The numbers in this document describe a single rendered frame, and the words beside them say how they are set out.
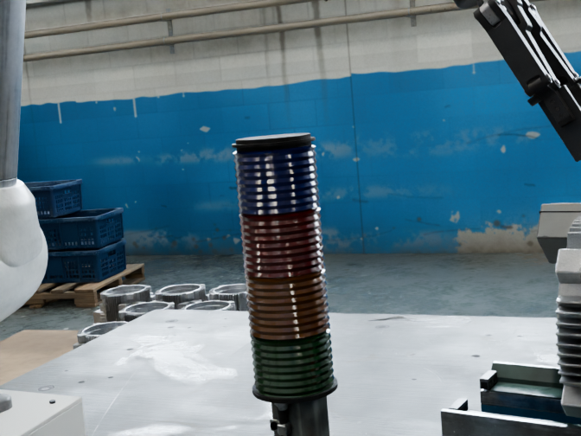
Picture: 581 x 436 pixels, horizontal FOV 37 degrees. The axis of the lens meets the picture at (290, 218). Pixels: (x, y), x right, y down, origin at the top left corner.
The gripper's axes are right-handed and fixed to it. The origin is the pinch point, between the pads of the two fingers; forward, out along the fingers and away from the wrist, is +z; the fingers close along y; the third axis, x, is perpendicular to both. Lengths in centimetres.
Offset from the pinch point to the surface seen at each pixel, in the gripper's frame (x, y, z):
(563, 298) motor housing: 5.8, -14.1, 13.1
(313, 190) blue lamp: 9.4, -35.8, -3.4
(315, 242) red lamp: 11.3, -36.1, -0.3
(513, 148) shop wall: 165, 509, -47
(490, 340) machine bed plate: 44, 51, 20
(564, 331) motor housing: 7.1, -14.9, 15.5
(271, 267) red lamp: 13.9, -38.7, -0.2
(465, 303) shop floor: 192, 366, 25
